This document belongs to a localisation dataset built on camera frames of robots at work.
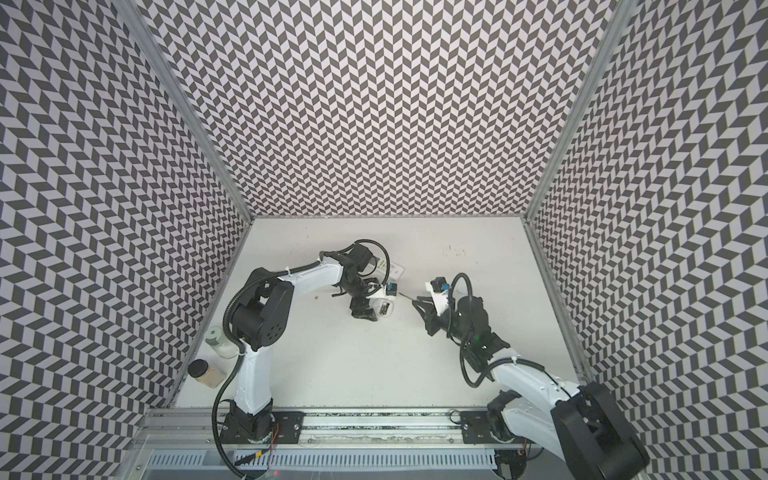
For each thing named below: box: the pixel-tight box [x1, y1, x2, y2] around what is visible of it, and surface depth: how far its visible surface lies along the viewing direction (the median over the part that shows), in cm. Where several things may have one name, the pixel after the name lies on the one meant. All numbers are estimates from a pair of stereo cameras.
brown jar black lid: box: [187, 358, 226, 389], surface depth 74 cm
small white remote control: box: [372, 297, 394, 318], surface depth 94 cm
